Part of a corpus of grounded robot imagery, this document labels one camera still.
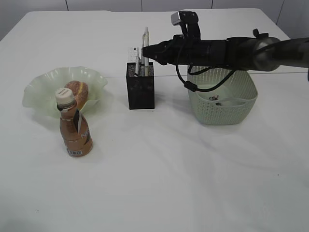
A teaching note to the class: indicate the brown coffee drink bottle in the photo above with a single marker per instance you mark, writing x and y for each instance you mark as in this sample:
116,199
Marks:
73,125

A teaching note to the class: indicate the green ruffled glass plate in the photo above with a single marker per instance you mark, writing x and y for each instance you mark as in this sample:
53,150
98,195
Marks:
39,94

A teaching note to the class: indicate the blue grey click pen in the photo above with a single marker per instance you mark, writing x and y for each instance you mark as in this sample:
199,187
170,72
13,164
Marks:
137,66

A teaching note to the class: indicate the sugared bread bun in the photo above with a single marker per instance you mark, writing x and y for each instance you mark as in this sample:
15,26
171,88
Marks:
80,92

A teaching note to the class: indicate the black mesh pen holder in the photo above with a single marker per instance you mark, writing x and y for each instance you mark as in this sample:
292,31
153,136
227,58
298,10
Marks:
140,89

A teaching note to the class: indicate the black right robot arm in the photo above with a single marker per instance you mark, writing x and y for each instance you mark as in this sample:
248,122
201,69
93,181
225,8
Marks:
258,53

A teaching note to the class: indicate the light green woven basket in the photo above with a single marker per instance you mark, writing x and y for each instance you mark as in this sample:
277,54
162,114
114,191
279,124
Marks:
237,96

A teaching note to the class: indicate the white green pen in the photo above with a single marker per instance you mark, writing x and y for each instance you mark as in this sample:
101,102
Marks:
145,44

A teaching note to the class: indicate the grey black click pen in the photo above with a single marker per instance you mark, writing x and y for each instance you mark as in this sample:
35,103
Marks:
141,55

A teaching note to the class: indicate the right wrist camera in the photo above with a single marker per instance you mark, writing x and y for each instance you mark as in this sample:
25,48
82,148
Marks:
185,17

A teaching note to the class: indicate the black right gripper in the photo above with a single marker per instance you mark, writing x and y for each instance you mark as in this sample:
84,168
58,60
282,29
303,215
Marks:
188,52

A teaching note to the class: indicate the clear plastic ruler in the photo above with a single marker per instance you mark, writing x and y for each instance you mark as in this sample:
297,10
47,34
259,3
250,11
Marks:
132,53

